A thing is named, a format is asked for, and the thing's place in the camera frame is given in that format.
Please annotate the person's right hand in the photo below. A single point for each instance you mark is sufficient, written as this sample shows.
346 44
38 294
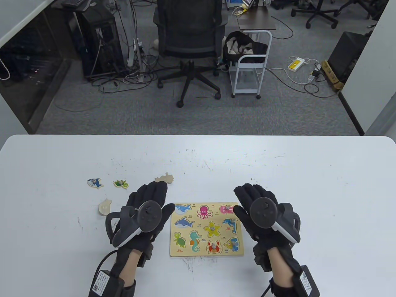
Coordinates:
253 193

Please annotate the person's left hand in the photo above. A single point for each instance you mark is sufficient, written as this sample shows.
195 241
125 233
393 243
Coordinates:
148 191

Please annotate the black and white controller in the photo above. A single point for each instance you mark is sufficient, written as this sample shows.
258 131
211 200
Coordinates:
263 212
150 216

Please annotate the wooden seahorse-shaped puzzle piece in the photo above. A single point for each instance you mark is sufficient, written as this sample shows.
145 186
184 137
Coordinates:
167 178

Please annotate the green turtle puzzle piece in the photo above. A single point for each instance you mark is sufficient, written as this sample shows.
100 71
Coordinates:
120 184

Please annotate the wooden dolphin-shaped puzzle piece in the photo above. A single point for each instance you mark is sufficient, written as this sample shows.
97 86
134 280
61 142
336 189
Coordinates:
230 224

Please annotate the wooden whale-shaped puzzle piece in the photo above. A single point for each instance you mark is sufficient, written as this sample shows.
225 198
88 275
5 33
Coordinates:
105 207

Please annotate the blue shark puzzle piece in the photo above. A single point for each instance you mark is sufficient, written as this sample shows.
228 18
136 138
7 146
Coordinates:
95 183

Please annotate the yellow starfish puzzle piece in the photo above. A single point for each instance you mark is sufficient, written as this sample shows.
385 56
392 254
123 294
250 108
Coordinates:
213 229

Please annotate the blue yellow fish puzzle piece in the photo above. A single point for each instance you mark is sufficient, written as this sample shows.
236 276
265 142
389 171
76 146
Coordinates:
232 244

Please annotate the wooden puzzle frame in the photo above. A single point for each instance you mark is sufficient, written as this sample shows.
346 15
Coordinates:
198 221

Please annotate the red crab puzzle piece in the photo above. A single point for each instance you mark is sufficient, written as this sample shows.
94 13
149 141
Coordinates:
214 247

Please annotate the person's right forearm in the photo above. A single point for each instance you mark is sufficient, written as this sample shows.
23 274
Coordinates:
280 266

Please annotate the person's left forearm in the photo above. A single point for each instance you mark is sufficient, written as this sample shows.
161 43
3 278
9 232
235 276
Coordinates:
130 266

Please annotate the black labelled wrist box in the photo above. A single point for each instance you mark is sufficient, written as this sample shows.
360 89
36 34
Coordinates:
307 283
103 283

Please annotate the black power adapter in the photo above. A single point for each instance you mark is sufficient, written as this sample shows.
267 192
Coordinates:
315 73

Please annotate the white yellow power strip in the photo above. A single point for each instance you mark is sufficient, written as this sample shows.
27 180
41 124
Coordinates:
295 64

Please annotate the brown cardboard box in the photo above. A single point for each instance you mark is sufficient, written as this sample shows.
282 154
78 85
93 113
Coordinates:
331 74

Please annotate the black bag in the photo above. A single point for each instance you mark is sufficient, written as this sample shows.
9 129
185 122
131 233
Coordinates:
235 38

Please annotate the black computer tower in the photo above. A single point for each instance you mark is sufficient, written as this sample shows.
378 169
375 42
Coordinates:
99 40

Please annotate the black boxy case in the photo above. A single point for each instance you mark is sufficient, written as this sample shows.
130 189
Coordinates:
346 52

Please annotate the black mesh office chair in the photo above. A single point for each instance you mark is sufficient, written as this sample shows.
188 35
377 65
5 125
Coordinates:
188 24

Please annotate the white-framed rolling side table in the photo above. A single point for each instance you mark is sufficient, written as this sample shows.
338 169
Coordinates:
256 18

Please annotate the white metal frame rig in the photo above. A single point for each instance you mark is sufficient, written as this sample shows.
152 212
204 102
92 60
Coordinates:
137 37

